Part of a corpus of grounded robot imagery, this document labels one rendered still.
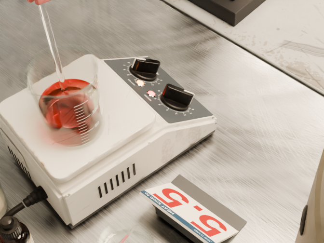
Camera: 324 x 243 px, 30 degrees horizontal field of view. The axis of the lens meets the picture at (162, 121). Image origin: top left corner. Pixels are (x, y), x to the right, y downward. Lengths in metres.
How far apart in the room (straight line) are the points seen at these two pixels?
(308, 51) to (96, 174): 0.34
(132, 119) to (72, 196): 0.09
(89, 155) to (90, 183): 0.03
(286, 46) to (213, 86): 0.12
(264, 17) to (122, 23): 0.19
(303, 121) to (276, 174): 0.08
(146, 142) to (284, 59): 0.25
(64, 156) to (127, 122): 0.07
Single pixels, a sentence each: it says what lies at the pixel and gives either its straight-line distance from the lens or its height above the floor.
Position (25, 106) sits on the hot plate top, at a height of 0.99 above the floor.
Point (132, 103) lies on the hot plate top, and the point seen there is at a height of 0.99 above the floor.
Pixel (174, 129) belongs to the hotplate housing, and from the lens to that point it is 0.62.
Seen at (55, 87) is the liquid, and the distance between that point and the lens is 0.58.
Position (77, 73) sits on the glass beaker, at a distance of 0.58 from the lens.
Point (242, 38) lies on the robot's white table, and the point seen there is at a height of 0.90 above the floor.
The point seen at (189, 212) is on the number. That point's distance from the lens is 0.60.
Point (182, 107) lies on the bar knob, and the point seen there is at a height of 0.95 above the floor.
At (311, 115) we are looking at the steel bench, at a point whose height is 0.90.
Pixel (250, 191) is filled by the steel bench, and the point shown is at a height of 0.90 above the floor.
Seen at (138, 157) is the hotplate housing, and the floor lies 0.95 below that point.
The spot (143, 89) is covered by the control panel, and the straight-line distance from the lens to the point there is 0.65.
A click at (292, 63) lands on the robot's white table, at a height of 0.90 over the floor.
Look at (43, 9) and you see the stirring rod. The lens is 0.50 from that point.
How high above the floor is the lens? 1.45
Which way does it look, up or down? 52 degrees down
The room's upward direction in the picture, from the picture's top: 3 degrees counter-clockwise
